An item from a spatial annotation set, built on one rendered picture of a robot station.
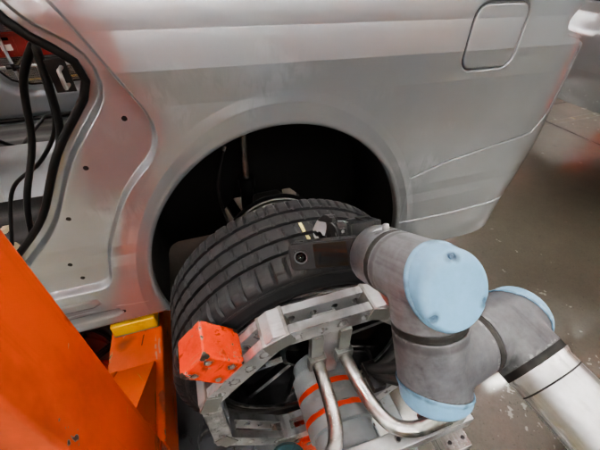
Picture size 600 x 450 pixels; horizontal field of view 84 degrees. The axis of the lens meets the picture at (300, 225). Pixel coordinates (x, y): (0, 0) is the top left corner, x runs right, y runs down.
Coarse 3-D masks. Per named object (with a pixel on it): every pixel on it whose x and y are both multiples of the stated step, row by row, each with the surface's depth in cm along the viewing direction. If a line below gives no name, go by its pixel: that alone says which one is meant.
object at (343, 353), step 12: (348, 336) 65; (336, 348) 68; (348, 348) 68; (336, 360) 68; (348, 360) 66; (348, 372) 65; (360, 372) 65; (360, 384) 63; (360, 396) 62; (372, 396) 61; (372, 408) 60; (384, 408) 60; (384, 420) 58; (396, 420) 58; (420, 420) 58; (432, 420) 58; (396, 432) 57; (408, 432) 57; (420, 432) 57; (432, 432) 58
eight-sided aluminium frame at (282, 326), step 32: (352, 288) 66; (256, 320) 63; (288, 320) 64; (320, 320) 61; (352, 320) 63; (384, 320) 67; (256, 352) 59; (224, 384) 62; (224, 416) 71; (256, 416) 88; (288, 416) 95
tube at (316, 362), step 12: (312, 348) 64; (312, 360) 66; (324, 360) 66; (324, 372) 64; (324, 384) 63; (324, 396) 61; (324, 408) 60; (336, 408) 59; (336, 420) 58; (336, 432) 56; (336, 444) 55
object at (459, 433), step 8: (456, 432) 62; (432, 440) 64; (440, 440) 61; (448, 440) 61; (456, 440) 61; (464, 440) 61; (440, 448) 62; (448, 448) 60; (456, 448) 60; (464, 448) 60
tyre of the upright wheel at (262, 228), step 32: (256, 224) 74; (288, 224) 74; (192, 256) 78; (224, 256) 71; (256, 256) 67; (288, 256) 65; (192, 288) 72; (224, 288) 65; (256, 288) 62; (288, 288) 64; (320, 288) 68; (192, 320) 67; (224, 320) 64; (192, 384) 74
